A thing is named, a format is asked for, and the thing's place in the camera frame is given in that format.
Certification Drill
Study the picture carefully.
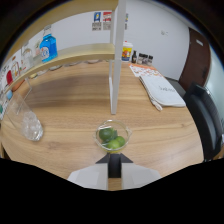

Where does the glass jar with limes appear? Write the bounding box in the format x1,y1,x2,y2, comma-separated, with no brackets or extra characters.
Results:
94,119,133,154

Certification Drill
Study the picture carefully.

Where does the clear bottle with silver cap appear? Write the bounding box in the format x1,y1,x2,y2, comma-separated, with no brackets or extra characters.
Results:
21,42,34,69

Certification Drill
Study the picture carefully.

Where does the clear glass with ice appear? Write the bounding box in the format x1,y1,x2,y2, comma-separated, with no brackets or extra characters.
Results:
4,92,45,142

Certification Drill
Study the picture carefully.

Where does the black chair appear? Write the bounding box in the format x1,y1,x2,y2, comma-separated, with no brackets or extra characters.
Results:
182,82,224,163

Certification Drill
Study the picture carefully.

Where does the orange leaflet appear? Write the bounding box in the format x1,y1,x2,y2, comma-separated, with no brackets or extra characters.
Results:
128,63,164,79

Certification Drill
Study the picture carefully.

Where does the white rack with wooden shelves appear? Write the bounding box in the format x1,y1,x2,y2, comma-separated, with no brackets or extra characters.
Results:
1,0,128,116

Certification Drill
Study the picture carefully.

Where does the brown door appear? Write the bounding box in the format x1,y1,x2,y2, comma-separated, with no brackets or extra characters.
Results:
178,27,212,93

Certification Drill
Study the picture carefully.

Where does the red liquid bottle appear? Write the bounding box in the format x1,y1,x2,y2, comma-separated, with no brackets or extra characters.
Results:
5,69,14,86

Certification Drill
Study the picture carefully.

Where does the clear bottle with orange cap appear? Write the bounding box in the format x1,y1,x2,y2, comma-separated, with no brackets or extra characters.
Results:
10,56,20,79

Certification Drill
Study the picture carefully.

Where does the blue liquid bottle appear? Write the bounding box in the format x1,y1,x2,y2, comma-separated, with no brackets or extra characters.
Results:
39,24,59,64

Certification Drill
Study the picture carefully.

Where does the blue wall poster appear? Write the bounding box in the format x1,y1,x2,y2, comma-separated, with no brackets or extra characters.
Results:
92,11,102,23

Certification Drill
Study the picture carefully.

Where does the red wall poster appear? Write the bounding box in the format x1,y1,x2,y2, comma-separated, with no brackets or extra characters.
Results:
102,10,113,22

